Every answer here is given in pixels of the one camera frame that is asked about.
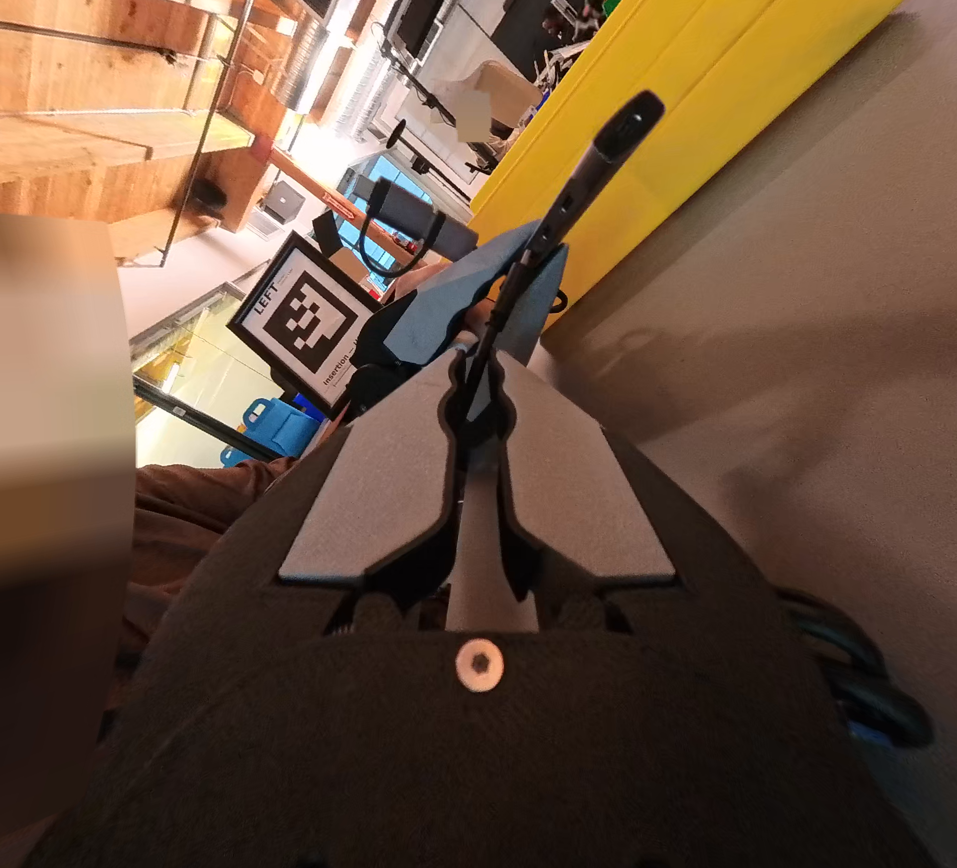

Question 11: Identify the large yellow bin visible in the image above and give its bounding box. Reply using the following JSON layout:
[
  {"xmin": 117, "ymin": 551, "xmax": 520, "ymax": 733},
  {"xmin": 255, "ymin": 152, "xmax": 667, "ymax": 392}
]
[{"xmin": 470, "ymin": 0, "xmax": 907, "ymax": 334}]

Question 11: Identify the black cable loop on table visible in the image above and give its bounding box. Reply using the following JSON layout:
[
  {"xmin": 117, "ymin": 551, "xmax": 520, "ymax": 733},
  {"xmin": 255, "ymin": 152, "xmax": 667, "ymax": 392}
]
[{"xmin": 357, "ymin": 177, "xmax": 450, "ymax": 279}]

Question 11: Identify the blue storage bin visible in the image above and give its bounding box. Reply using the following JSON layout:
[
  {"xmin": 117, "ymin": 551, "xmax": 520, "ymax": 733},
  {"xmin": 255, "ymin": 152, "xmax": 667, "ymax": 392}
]
[{"xmin": 220, "ymin": 396, "xmax": 330, "ymax": 467}]

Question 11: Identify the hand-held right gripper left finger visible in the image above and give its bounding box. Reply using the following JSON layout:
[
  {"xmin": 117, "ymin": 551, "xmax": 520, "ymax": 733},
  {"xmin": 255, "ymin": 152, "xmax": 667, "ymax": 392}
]
[{"xmin": 278, "ymin": 351, "xmax": 481, "ymax": 581}]

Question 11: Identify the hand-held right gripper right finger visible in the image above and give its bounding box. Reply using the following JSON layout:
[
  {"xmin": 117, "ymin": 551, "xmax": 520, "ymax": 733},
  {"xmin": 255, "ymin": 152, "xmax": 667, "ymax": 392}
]
[{"xmin": 484, "ymin": 351, "xmax": 677, "ymax": 582}]

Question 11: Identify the person's brown clothing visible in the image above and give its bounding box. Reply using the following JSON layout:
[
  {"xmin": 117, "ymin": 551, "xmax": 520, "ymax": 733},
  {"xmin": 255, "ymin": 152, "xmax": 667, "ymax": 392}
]
[{"xmin": 123, "ymin": 455, "xmax": 304, "ymax": 667}]

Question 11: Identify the dark grey usb hub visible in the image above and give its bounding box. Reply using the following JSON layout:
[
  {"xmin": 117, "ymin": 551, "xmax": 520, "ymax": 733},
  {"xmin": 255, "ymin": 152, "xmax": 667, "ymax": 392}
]
[{"xmin": 519, "ymin": 89, "xmax": 666, "ymax": 264}]

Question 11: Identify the black monitor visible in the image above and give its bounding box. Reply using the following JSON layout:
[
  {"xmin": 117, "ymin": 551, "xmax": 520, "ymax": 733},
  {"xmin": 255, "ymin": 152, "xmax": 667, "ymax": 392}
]
[{"xmin": 395, "ymin": 0, "xmax": 461, "ymax": 58}]

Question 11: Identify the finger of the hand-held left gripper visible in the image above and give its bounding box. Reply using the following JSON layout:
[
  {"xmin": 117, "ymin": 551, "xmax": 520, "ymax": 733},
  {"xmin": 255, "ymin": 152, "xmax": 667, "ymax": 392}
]
[
  {"xmin": 383, "ymin": 221, "xmax": 541, "ymax": 368},
  {"xmin": 497, "ymin": 240, "xmax": 571, "ymax": 370}
]

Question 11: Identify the cardboard box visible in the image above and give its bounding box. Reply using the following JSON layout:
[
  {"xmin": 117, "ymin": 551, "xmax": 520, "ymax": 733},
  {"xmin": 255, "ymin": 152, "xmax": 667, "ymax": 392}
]
[{"xmin": 478, "ymin": 59, "xmax": 543, "ymax": 137}]

